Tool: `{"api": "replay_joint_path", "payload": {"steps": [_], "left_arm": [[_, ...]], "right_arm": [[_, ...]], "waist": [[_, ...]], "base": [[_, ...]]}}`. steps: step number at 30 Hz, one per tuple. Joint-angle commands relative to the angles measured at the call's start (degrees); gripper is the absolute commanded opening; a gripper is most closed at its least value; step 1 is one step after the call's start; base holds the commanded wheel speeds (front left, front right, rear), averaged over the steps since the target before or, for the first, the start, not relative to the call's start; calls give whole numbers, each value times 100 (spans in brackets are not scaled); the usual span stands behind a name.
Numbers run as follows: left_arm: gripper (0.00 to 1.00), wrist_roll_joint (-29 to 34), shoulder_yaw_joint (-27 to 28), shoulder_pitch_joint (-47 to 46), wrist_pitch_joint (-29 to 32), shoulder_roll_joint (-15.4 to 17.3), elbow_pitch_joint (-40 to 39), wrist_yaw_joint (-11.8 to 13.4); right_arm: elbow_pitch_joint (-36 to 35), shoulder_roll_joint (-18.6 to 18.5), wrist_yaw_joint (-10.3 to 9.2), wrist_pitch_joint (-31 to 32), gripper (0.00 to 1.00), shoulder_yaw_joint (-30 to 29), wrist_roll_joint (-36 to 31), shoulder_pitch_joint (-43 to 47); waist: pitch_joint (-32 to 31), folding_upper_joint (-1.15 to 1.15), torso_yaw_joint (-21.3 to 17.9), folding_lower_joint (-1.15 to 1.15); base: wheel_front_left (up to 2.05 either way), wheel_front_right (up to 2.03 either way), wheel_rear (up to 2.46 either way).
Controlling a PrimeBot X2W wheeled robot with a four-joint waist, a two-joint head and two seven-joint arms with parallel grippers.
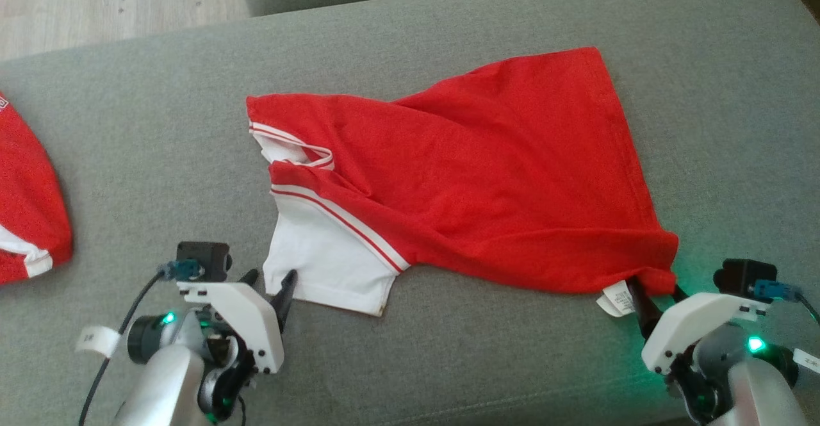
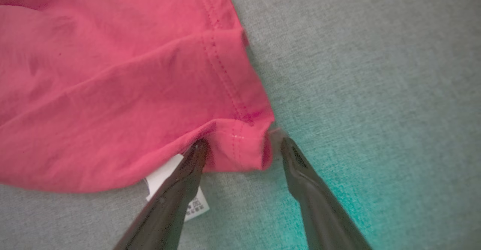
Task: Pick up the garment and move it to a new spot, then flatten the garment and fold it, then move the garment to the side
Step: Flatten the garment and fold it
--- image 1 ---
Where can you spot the grey fabric sofa seat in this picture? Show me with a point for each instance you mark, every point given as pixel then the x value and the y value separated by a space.
pixel 160 157

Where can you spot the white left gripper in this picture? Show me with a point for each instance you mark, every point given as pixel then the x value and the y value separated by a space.
pixel 246 317

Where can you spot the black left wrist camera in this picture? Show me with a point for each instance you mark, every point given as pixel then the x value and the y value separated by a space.
pixel 205 256

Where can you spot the red printed garment white stripe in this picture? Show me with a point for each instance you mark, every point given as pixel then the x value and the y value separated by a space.
pixel 32 189

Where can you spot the teal camera connector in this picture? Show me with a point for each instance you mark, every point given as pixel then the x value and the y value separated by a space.
pixel 182 270
pixel 778 290

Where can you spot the teal left camera connector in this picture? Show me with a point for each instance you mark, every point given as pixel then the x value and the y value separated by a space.
pixel 182 270

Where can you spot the teal right camera connector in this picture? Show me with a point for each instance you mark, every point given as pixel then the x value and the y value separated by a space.
pixel 778 290

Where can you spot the red t-shirt white sleeves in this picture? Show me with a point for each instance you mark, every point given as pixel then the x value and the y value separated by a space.
pixel 480 170

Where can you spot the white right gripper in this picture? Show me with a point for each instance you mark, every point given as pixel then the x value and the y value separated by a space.
pixel 698 320

